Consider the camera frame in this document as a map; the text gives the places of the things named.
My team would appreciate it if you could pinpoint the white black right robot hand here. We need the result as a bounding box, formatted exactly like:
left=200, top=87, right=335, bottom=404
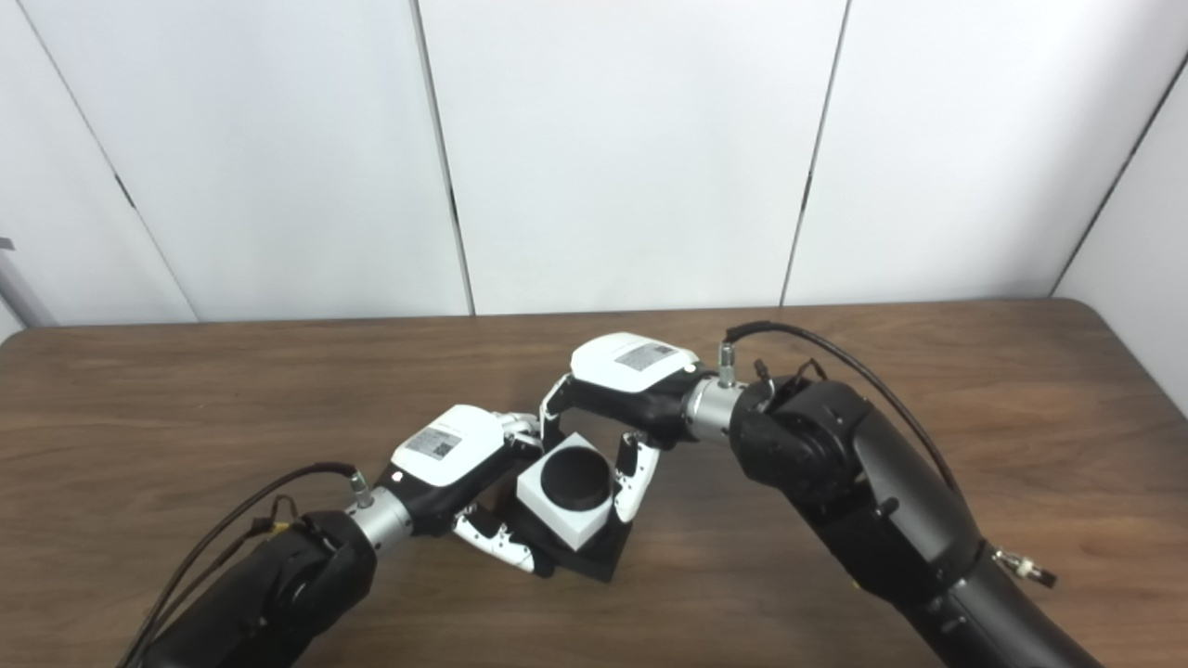
left=538, top=332, right=706, bottom=525

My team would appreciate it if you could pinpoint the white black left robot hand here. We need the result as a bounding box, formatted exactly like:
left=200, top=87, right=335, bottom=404
left=376, top=405, right=558, bottom=574

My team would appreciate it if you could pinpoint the black peg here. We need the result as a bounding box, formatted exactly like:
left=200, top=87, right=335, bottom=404
left=464, top=447, right=637, bottom=584

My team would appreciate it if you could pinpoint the white square piece with hole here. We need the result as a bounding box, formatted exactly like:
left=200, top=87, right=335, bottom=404
left=516, top=432, right=615, bottom=548

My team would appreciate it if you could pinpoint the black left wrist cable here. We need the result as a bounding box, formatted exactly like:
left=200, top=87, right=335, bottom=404
left=116, top=462, right=372, bottom=668

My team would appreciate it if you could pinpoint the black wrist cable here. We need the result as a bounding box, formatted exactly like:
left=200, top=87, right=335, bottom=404
left=116, top=462, right=372, bottom=668
left=717, top=320, right=962, bottom=493

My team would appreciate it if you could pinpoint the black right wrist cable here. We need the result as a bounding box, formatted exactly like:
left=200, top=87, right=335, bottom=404
left=717, top=320, right=962, bottom=493

